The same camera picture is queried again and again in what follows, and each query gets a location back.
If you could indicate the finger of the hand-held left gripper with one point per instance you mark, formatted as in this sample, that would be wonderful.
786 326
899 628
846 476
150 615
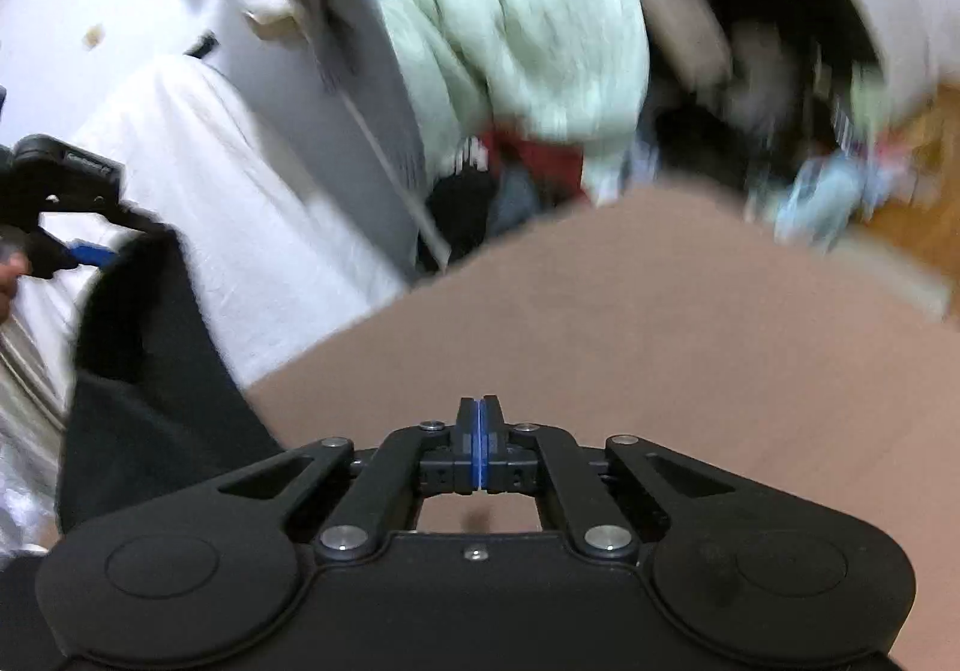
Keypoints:
71 163
86 253

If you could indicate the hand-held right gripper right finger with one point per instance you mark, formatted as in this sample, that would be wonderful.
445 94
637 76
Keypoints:
489 450

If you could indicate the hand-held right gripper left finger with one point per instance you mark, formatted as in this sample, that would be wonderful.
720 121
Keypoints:
469 450

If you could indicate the black garment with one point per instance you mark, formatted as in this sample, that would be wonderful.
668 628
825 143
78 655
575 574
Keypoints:
150 379

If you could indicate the dark clothes pile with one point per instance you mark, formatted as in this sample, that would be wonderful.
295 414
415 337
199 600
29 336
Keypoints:
757 41

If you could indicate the person's left hand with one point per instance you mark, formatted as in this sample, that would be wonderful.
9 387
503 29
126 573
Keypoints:
6 292

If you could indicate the white garment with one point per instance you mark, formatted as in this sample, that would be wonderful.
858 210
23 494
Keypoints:
225 191

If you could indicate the striped grey cloth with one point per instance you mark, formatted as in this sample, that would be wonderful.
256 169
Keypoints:
22 416

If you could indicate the red garment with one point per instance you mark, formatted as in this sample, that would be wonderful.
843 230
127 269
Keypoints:
540 157

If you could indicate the light grey garment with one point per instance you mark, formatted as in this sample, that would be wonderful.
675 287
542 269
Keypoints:
360 41

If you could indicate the light blue cloth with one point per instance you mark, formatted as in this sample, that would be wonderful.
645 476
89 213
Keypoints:
817 195

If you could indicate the mint green garment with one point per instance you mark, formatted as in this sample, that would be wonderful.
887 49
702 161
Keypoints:
525 26

